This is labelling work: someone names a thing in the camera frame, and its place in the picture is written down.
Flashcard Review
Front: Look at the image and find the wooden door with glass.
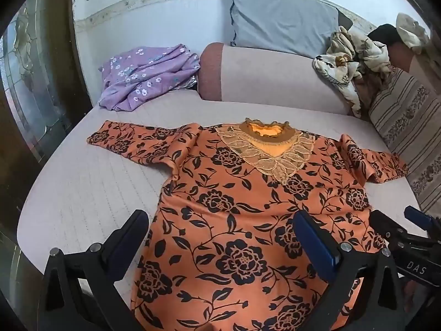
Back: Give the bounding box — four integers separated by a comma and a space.
0, 0, 93, 283

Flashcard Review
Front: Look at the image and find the grey pillow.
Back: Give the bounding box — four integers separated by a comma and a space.
227, 0, 354, 59

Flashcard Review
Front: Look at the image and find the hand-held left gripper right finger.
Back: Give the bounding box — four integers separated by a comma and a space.
293, 210, 410, 331

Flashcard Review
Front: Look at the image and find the orange black floral shirt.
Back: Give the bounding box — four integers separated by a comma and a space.
87, 118, 409, 331

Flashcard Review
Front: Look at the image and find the cream floral crumpled cloth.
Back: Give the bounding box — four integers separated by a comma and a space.
313, 26, 392, 118

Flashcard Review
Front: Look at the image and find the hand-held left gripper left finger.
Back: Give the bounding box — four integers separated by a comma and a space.
41, 210, 150, 331

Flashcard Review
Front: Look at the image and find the striped floral cushion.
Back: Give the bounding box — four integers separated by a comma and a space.
368, 67, 441, 214

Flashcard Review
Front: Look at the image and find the black cloth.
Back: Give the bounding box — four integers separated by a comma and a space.
367, 23, 403, 47

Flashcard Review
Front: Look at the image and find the pink bolster cushion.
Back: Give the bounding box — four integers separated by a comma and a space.
199, 42, 369, 121

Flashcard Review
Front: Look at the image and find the purple floral cloth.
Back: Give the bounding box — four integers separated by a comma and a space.
98, 44, 201, 111

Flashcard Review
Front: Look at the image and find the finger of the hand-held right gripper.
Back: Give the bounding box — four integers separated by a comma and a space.
369, 210, 403, 249
404, 206, 441, 237

